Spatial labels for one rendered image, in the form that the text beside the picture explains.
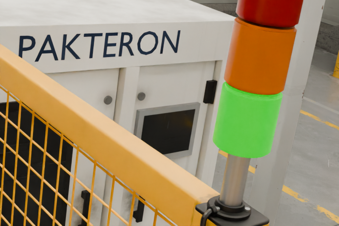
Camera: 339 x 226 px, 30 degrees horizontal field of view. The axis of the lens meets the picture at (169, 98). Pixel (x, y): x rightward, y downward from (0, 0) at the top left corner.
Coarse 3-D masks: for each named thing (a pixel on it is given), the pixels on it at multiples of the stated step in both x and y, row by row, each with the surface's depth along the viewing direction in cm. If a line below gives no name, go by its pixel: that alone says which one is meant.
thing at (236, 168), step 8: (232, 160) 53; (240, 160) 53; (248, 160) 53; (232, 168) 53; (240, 168) 53; (248, 168) 54; (224, 176) 54; (232, 176) 54; (240, 176) 53; (224, 184) 54; (232, 184) 54; (240, 184) 54; (224, 192) 54; (232, 192) 54; (240, 192) 54; (224, 200) 54; (232, 200) 54; (240, 200) 55
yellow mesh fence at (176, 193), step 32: (0, 64) 87; (32, 96) 80; (64, 96) 76; (32, 128) 86; (64, 128) 75; (96, 128) 69; (96, 160) 70; (128, 160) 65; (160, 160) 63; (160, 192) 61; (192, 192) 58; (0, 224) 98; (32, 224) 89; (128, 224) 70; (192, 224) 56; (224, 224) 53; (256, 224) 54
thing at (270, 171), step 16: (304, 0) 298; (320, 0) 300; (304, 16) 299; (320, 16) 305; (304, 32) 301; (304, 48) 306; (304, 64) 310; (288, 80) 311; (304, 80) 314; (288, 96) 312; (288, 112) 316; (288, 128) 320; (272, 144) 323; (288, 144) 325; (272, 160) 324; (288, 160) 330; (256, 176) 334; (272, 176) 326; (256, 192) 335; (272, 192) 331; (256, 208) 336; (272, 208) 336; (272, 224) 342
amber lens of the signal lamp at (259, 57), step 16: (240, 32) 49; (256, 32) 48; (272, 32) 48; (288, 32) 48; (240, 48) 49; (256, 48) 48; (272, 48) 48; (288, 48) 49; (240, 64) 49; (256, 64) 49; (272, 64) 49; (288, 64) 50; (240, 80) 50; (256, 80) 49; (272, 80) 49
